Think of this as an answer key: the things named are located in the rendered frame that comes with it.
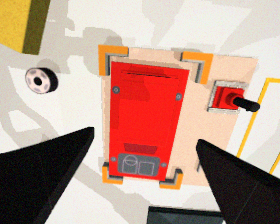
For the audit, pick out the small black toy wheel with pink hub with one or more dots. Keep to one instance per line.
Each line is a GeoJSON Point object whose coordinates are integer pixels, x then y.
{"type": "Point", "coordinates": [41, 80]}

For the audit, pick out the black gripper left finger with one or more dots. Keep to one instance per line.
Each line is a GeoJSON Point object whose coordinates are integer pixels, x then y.
{"type": "Point", "coordinates": [33, 178]}

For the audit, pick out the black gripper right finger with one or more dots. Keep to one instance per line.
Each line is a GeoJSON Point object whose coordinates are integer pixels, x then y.
{"type": "Point", "coordinates": [244, 193]}

